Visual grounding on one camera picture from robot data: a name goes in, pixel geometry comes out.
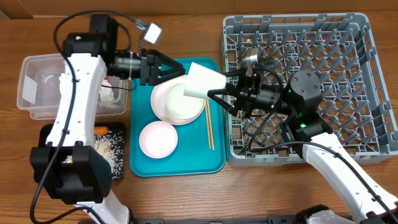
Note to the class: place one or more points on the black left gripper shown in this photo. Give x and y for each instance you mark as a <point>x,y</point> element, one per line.
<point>150,62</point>

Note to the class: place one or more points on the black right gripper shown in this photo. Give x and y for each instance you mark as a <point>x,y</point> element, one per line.
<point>249,91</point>

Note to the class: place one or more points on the cream plastic cup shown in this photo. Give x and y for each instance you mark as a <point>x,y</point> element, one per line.
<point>200,80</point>

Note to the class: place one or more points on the pink food bowl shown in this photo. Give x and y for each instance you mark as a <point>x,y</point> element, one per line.
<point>158,139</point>

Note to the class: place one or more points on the orange carrot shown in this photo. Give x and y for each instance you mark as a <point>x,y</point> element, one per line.
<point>101,130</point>

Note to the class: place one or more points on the cream shallow bowl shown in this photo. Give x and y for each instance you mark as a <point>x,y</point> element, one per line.
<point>181,106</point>

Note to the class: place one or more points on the white napkin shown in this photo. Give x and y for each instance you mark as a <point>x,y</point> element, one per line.
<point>62,78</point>

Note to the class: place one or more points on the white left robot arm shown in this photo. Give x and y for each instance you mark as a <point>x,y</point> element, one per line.
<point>68,167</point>

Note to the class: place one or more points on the black waste tray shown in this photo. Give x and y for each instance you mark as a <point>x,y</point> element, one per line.
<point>114,126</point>

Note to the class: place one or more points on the grey dishwasher rack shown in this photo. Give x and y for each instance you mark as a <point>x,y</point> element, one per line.
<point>340,49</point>

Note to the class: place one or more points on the clear plastic waste bin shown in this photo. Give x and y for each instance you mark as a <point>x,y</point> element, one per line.
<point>38,88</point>

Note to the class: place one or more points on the pink round plate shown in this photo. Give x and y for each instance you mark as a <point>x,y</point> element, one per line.
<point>158,101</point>

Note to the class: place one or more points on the teal plastic tray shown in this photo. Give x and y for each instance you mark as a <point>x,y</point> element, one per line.
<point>192,154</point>

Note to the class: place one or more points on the rice and peanut leftovers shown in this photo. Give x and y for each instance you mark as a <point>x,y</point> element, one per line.
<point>112,147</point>

